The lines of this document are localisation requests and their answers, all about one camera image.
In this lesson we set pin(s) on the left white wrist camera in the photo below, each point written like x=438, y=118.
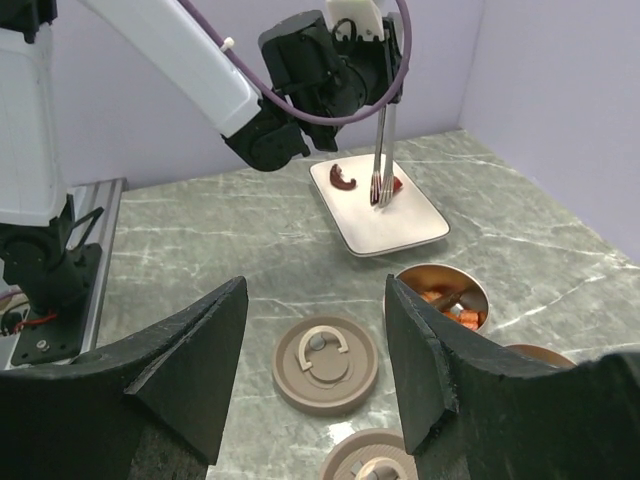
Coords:
x=365, y=14

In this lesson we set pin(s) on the right round metal tin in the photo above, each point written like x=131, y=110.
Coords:
x=542, y=354

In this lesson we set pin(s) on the red meat chunk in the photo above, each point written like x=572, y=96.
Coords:
x=397, y=185

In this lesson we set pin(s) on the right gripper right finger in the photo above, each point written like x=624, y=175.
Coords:
x=473, y=409

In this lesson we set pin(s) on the brown tin lid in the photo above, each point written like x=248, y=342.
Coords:
x=369, y=454
x=325, y=365

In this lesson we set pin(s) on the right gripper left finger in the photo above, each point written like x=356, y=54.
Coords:
x=150, y=406

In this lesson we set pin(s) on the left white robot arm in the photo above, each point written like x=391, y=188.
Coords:
x=183, y=213

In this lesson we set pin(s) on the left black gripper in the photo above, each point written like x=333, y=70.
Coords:
x=377, y=62

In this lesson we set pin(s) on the left round metal tin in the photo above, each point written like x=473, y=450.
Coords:
x=452, y=291

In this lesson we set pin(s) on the round metal tin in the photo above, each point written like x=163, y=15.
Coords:
x=542, y=354
x=452, y=291

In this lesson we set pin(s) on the dark sausage slice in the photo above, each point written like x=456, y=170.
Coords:
x=338, y=181

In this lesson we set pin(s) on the metal food tongs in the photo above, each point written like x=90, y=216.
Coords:
x=382, y=178

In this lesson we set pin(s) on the aluminium frame rail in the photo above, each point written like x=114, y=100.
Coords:
x=61, y=269

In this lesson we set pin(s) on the red shrimp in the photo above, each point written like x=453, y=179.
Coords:
x=450, y=304

